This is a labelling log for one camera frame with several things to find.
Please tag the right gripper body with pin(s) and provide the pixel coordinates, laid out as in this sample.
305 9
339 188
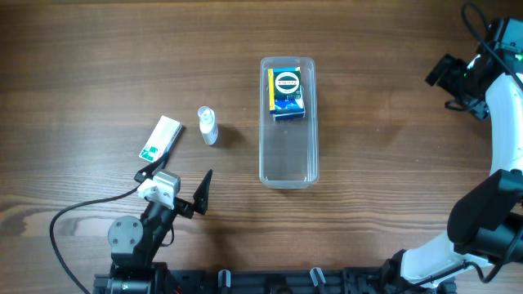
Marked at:
455 81

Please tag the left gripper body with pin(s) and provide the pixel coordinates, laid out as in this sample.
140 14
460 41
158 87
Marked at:
180 205

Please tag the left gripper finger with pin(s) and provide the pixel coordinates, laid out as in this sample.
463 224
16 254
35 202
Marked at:
201 195
150 170

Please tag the white green medicine box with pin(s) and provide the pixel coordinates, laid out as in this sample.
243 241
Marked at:
161 139

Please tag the blue yellow VapoDrops box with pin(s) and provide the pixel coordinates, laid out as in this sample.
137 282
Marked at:
285 105

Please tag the small dark green box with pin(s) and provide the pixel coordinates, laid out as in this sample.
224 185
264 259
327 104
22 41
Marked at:
287 82

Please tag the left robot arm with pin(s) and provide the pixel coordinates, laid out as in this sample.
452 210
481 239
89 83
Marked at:
135 241

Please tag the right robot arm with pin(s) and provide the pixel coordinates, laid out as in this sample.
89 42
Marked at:
483 233

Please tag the clear plastic container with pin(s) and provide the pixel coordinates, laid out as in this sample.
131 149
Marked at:
289 149

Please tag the white spray bottle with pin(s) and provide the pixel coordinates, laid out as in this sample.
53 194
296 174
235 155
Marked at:
208 125

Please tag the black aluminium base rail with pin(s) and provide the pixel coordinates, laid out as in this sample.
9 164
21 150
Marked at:
349 281

